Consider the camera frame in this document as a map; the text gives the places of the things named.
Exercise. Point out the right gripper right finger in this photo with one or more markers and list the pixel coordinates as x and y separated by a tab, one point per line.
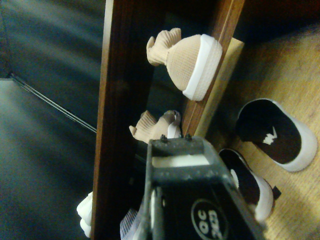
185	175

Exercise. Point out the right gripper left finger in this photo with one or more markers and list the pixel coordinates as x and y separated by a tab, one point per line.
156	215

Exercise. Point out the black shoe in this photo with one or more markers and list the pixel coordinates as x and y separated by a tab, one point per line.
247	185
272	132

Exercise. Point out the beige shoe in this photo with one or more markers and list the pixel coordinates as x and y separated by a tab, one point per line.
185	62
152	127

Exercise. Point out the lilac shoe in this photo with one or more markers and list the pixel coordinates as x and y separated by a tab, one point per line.
130	222

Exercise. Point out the white shoe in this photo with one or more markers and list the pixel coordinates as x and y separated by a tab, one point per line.
86	228
85	206

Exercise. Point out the brown shoe rack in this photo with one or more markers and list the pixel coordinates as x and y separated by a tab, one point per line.
112	100

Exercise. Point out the curtain stand pole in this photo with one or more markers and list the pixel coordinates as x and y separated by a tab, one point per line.
55	102

